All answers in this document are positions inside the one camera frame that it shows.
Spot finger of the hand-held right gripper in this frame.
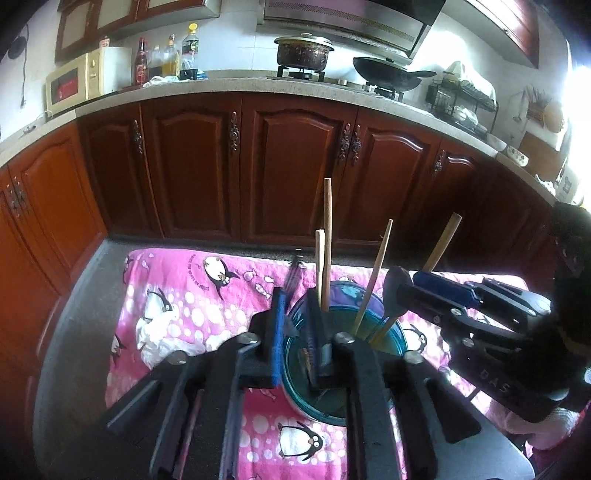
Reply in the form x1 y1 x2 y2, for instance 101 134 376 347
412 271 552 325
397 285 532 347

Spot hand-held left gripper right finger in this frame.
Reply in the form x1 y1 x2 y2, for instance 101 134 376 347
302 291 483 480

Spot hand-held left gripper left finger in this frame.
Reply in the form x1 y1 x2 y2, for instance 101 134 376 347
100 287 289 480

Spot metal spoon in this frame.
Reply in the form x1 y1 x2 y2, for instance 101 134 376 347
369 266 414 342

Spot thin brown wooden chopstick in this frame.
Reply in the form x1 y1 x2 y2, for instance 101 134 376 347
353 219 394 335
369 212 463 346

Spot white floral utensil holder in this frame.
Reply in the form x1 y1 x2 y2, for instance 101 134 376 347
283 281 409 428

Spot metal fork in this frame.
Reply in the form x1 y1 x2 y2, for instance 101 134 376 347
283 249 305 319

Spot light bamboo chopstick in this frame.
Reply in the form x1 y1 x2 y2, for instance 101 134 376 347
315 229 327 296

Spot wide brown wooden chopstick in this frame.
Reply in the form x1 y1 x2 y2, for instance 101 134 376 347
321 178 334 313

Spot pink penguin print towel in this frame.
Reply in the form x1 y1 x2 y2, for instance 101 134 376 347
105 248 529 480

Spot dark wooden base cabinets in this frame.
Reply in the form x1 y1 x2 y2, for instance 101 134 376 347
0 90 568 379

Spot wooden cutting board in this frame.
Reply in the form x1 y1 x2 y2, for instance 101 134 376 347
517 131 566 178

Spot black wok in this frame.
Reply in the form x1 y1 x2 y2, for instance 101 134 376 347
352 55 437 93

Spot gas stove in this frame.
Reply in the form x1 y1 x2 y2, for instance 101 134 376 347
268 67 407 100

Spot grey stone countertop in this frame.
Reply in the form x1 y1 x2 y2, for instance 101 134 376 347
0 76 561 208

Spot lidded cooking pot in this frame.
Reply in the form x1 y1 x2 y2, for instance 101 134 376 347
274 33 335 72

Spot steel range hood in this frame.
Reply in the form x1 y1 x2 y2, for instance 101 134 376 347
259 0 446 58

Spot small yellow oil bottle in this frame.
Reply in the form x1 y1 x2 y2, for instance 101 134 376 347
161 34 181 78

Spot large yellow-capped oil bottle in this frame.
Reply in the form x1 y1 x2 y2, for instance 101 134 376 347
180 23 201 79

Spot red sauce bottle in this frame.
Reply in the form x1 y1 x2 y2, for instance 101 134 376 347
135 38 149 86

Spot cream microwave oven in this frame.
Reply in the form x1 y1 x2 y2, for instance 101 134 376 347
45 50 109 116

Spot black wire dish rack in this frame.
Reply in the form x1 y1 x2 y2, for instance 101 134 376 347
425 60 499 137

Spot woven bamboo wall holder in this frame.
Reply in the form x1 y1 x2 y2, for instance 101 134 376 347
526 85 566 134

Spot dark wooden wall cabinet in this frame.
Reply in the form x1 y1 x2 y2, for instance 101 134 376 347
54 0 222 63
480 0 541 70

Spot black round wall fixture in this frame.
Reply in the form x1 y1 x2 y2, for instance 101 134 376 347
7 23 31 109

